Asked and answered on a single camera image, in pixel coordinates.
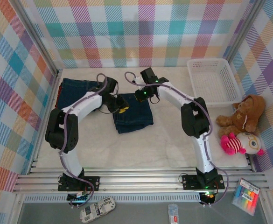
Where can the blue denim jacket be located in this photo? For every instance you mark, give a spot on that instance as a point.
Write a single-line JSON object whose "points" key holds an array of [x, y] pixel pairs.
{"points": [[136, 116]]}

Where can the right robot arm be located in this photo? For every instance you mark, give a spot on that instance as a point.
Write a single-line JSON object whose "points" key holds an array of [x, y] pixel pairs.
{"points": [[195, 121]]}

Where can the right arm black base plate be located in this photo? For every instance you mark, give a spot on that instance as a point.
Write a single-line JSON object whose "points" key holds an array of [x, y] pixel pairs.
{"points": [[190, 182]]}

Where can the aluminium rail frame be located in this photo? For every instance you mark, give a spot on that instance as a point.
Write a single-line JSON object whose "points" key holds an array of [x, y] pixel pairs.
{"points": [[138, 180]]}

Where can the controller board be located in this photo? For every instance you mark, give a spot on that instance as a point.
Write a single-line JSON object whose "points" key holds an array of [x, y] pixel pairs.
{"points": [[207, 196], [79, 198]]}

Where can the small white box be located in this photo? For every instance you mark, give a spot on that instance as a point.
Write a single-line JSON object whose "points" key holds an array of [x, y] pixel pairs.
{"points": [[173, 213]]}

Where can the newspaper print pouch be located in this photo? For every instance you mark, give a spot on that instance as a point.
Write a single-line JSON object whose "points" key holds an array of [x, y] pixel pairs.
{"points": [[97, 210]]}

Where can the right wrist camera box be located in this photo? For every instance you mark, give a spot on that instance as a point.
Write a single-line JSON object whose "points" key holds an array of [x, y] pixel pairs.
{"points": [[137, 82]]}

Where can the left controller board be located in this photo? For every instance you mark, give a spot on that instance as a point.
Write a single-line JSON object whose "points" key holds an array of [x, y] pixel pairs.
{"points": [[79, 198]]}

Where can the coloured marker pack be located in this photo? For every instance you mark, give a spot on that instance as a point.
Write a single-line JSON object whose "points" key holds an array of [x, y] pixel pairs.
{"points": [[246, 196]]}

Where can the dark denim skirt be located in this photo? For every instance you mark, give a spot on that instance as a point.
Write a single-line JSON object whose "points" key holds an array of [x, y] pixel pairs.
{"points": [[75, 91]]}

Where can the right controller board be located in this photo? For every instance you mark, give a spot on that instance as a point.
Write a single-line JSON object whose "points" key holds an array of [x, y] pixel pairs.
{"points": [[207, 196]]}

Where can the aluminium side rail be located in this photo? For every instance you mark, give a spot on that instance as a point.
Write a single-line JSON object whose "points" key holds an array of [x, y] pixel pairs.
{"points": [[51, 93]]}

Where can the white plastic basket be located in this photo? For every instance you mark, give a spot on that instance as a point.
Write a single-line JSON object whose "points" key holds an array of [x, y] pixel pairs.
{"points": [[211, 84]]}

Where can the white doll with glasses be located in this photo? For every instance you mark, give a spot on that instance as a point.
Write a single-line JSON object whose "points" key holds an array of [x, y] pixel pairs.
{"points": [[250, 143]]}

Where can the aluminium corner post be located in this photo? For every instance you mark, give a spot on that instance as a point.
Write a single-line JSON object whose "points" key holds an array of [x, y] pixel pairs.
{"points": [[39, 42], [243, 30]]}

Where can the brown teddy bear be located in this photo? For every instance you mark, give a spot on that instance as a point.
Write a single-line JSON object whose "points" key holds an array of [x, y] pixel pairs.
{"points": [[248, 112]]}

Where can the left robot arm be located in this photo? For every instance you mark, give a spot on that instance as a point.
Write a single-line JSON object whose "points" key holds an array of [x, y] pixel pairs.
{"points": [[59, 130]]}

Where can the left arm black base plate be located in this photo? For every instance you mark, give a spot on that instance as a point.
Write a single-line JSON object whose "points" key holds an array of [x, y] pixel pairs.
{"points": [[92, 183]]}

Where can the red polka dot skirt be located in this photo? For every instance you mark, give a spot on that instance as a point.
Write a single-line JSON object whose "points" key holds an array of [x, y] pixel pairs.
{"points": [[59, 94]]}

